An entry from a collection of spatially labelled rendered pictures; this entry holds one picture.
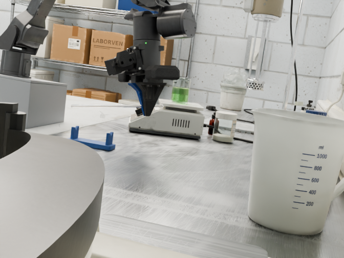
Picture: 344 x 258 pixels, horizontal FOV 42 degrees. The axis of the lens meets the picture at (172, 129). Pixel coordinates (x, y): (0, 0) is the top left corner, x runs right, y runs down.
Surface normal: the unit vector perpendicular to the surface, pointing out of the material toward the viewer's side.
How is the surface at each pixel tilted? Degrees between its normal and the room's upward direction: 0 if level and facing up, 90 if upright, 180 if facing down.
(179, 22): 95
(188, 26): 81
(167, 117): 90
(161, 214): 0
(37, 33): 128
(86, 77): 90
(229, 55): 90
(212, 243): 0
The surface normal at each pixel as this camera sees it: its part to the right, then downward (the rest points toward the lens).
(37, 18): 0.75, 0.49
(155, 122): 0.07, 0.16
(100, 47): -0.32, 0.09
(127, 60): 0.44, 0.07
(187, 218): 0.13, -0.98
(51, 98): 0.96, 0.16
